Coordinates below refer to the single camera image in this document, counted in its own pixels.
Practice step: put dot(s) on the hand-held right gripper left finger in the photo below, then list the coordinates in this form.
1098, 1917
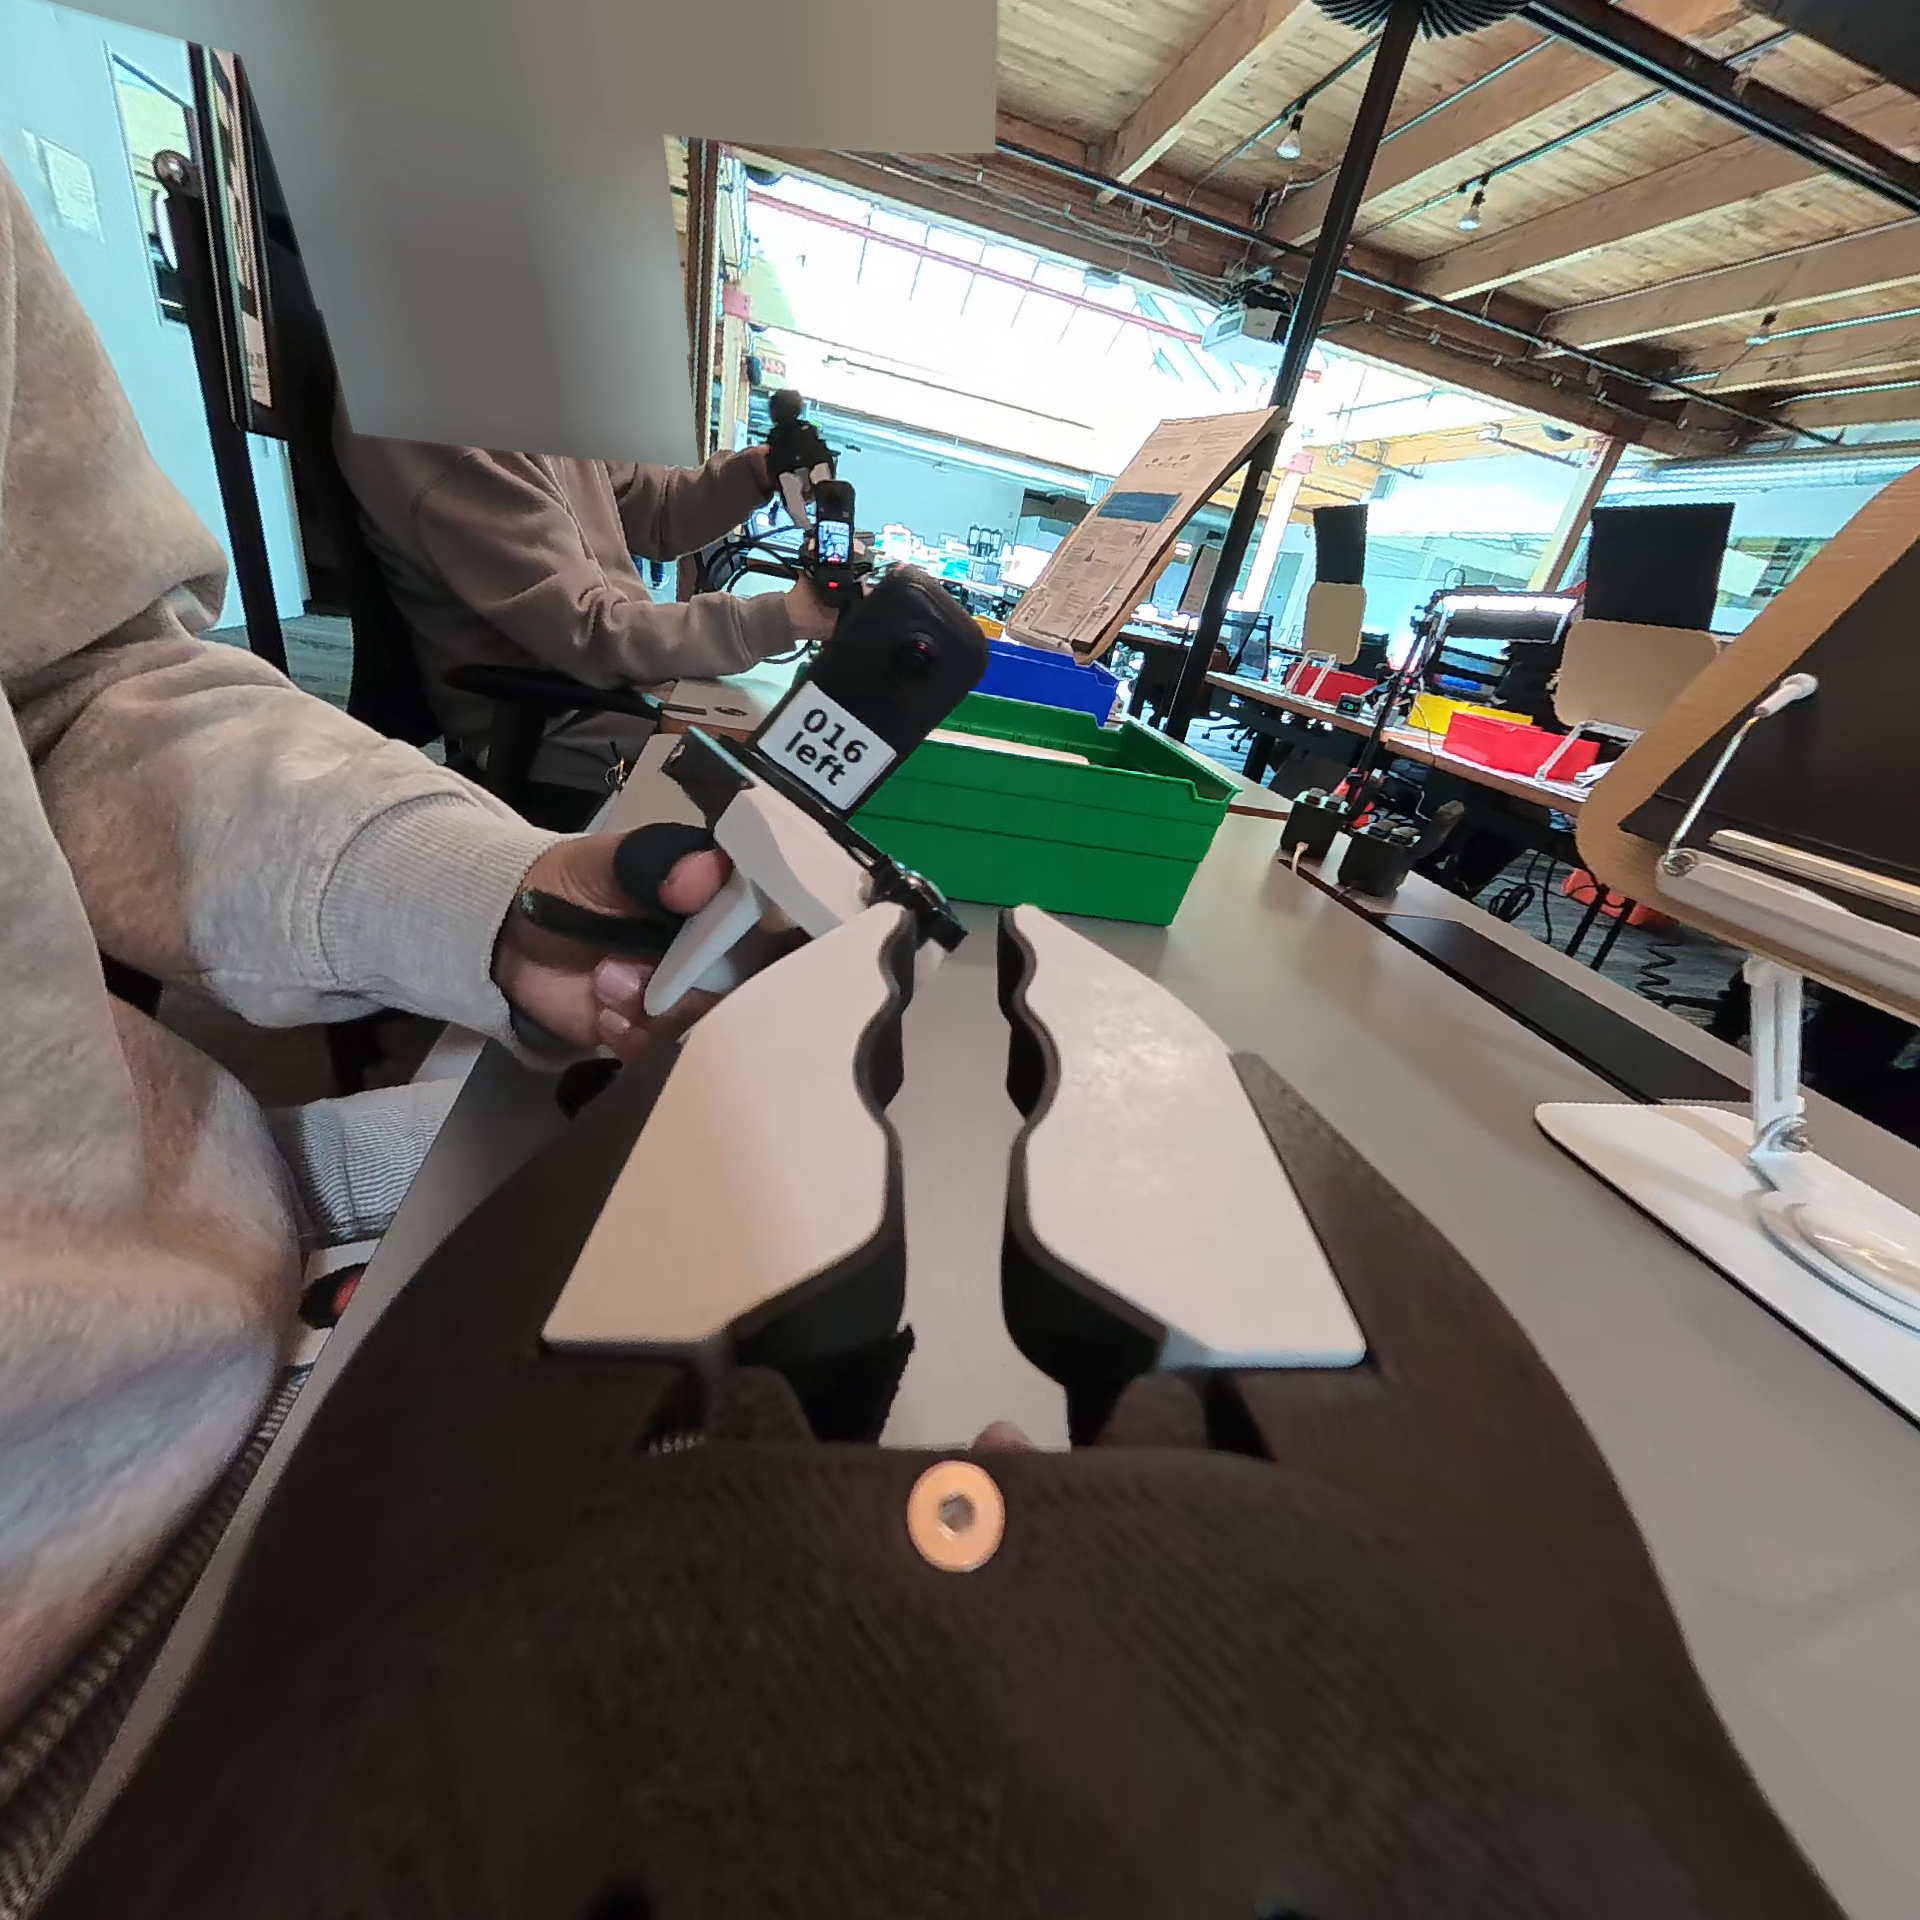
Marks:
750, 1171

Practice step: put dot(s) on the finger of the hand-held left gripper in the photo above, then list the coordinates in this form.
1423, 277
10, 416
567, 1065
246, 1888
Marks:
797, 869

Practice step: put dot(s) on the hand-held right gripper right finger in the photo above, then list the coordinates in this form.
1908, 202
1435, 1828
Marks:
1186, 1200

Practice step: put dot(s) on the black knob thumbscrew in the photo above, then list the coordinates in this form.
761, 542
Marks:
934, 922

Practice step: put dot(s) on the person's left forearm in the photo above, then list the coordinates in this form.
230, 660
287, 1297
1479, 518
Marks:
346, 900

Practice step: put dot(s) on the person's left hand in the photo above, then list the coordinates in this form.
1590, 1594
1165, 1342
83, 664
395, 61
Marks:
571, 973

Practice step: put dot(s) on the blue plastic bin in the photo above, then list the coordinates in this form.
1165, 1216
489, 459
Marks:
1051, 681

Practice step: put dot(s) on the white flat board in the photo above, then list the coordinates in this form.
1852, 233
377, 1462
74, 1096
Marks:
1020, 745

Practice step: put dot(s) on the green plastic bin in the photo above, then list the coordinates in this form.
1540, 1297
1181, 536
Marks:
1051, 840

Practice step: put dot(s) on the cardboard sheet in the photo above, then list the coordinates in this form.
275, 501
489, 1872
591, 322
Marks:
1141, 523

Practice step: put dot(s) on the person's striped light trousers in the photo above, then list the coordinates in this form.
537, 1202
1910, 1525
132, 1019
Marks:
377, 1154

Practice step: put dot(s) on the black battery charger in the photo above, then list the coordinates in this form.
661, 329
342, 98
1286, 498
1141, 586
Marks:
1382, 858
1318, 825

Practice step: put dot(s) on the small beige backing board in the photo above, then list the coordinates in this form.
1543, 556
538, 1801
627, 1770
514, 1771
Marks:
1333, 622

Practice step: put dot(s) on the small black panel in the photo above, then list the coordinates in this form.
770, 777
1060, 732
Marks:
1341, 542

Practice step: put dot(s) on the ceiling projector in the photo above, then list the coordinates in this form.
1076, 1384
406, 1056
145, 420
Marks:
1244, 316

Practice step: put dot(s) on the black office chair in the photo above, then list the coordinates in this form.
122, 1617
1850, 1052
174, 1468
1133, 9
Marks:
370, 629

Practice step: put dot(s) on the yellow plastic bin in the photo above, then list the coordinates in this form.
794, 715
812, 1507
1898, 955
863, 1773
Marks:
1463, 714

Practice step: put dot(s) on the red plastic bin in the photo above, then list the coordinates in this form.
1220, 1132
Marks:
1517, 745

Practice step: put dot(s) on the white light bar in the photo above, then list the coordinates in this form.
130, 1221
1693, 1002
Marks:
1507, 600

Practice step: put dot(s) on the large beige backing board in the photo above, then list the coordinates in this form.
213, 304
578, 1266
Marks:
1635, 674

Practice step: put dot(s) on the wooden backing board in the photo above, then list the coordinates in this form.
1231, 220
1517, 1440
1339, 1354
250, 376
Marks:
1725, 692

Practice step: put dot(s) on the large black panel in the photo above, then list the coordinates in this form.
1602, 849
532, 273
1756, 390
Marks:
1658, 563

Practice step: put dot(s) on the black steel post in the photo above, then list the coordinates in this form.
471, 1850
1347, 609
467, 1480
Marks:
1291, 376

